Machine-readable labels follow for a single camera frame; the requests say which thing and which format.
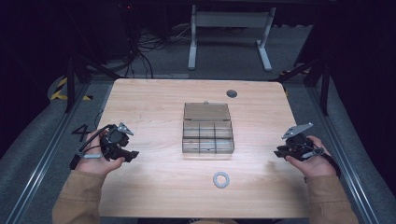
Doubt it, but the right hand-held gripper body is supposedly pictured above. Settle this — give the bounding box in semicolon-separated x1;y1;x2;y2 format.
281;121;325;161

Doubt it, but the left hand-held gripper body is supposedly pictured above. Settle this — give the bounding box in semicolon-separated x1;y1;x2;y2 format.
100;121;134;162

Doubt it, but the clear plastic compartment box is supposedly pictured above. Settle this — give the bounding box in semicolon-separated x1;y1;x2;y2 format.
181;100;235;155

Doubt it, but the person's right hand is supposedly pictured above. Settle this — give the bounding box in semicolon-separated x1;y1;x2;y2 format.
285;135;338;179

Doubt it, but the person's left hand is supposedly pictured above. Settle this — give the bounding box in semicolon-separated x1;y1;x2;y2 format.
76;129;126;177

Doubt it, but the black metal stand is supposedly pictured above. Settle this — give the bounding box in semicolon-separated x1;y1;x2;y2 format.
63;54;123;114
270;57;332;117

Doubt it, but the yellow black hazard tape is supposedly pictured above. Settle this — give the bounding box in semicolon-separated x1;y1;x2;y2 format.
49;77;94;102

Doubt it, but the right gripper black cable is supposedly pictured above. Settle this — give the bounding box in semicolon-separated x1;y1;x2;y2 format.
320;151;342;178

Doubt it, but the aluminium floor rail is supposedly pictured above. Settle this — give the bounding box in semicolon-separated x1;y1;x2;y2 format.
4;81;92;224
306;85;382;224

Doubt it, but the tangle of black floor cables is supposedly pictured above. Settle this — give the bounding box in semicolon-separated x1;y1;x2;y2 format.
122;23;194;79

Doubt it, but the white metal table frame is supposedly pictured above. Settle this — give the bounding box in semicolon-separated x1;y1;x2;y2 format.
187;4;277;72

